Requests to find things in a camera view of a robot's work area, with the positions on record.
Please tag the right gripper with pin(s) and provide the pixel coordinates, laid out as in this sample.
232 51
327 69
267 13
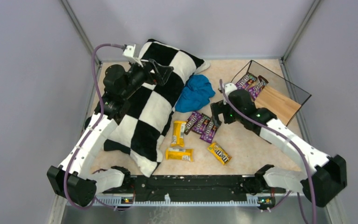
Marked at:
217 111

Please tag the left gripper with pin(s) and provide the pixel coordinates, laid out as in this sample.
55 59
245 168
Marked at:
149 70

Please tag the purple candy bag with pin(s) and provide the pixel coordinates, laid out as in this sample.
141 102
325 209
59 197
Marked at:
246 81
192 121
209 132
201 124
256 89

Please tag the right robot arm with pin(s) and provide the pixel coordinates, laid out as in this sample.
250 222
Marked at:
321 178

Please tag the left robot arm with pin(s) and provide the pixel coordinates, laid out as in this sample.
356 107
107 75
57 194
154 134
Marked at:
71 179

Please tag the yellow candy bag bottom right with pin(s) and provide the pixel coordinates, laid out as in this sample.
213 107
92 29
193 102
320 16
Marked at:
219 153

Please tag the yellow candy bag upright left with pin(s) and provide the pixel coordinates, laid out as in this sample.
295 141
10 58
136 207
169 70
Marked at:
178 134

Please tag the yellow candy bag bottom left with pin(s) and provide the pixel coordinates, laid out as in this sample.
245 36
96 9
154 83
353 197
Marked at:
179 154

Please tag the purple candy bag on shelf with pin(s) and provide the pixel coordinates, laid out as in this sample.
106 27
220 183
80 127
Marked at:
246 81

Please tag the blue crumpled cloth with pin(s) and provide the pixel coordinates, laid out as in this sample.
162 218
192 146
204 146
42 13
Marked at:
195 95

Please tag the black white checkered pillow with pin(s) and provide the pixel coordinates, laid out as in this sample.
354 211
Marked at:
146 123

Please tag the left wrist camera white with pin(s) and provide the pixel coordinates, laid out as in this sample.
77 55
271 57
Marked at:
131 53

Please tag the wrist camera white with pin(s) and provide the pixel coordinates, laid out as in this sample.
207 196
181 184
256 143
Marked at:
228 88
131 53

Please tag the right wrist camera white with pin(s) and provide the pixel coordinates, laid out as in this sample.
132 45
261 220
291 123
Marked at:
228 88

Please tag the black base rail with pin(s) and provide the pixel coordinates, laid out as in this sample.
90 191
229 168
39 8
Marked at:
191 190

